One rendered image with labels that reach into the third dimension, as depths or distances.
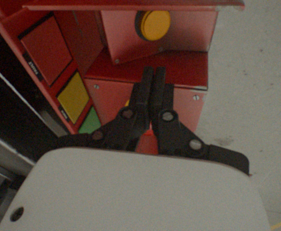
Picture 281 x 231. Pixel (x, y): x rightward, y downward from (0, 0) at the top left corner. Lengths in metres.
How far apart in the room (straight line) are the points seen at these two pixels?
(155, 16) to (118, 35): 0.05
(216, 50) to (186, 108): 0.87
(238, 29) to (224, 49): 0.11
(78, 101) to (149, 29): 0.12
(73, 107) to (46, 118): 0.10
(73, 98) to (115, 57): 0.08
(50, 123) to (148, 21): 0.21
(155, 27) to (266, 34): 0.90
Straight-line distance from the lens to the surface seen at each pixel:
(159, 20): 0.23
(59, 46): 0.20
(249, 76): 1.22
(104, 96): 0.25
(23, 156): 0.29
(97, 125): 0.28
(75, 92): 0.22
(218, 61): 1.12
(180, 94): 0.21
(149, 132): 0.23
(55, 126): 0.32
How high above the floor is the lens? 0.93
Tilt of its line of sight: 37 degrees down
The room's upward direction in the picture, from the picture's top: 163 degrees counter-clockwise
